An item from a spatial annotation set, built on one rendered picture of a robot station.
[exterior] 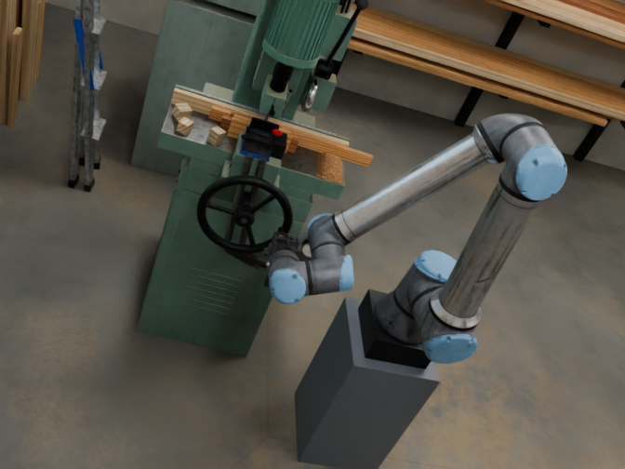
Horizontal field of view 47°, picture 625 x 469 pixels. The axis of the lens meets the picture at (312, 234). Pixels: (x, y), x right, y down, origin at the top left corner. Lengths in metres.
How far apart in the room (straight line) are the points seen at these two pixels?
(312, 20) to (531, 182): 0.81
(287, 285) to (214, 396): 1.00
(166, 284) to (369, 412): 0.85
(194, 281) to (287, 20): 1.00
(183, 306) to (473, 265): 1.21
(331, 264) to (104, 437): 1.09
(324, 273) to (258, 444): 1.00
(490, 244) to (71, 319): 1.64
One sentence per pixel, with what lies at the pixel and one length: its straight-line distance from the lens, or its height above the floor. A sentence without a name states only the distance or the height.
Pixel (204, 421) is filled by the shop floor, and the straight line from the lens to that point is 2.64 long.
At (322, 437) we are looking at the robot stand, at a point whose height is 0.16.
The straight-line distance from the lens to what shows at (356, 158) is 2.42.
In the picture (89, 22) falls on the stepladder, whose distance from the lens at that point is 2.98.
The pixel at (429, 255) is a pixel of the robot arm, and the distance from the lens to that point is 2.17.
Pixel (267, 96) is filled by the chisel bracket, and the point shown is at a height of 1.06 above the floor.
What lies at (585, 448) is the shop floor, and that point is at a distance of 3.42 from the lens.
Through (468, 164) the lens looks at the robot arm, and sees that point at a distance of 1.82.
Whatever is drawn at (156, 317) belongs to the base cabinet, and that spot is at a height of 0.10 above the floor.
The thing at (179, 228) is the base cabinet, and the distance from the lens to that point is 2.44.
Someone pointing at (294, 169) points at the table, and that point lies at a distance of 2.27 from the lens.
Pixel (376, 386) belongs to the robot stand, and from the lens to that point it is 2.34.
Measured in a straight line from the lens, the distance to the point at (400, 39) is 4.39.
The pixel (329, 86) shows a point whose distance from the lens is 2.46.
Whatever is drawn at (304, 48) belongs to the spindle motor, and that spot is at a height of 1.26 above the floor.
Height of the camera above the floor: 2.12
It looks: 37 degrees down
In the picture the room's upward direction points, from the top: 24 degrees clockwise
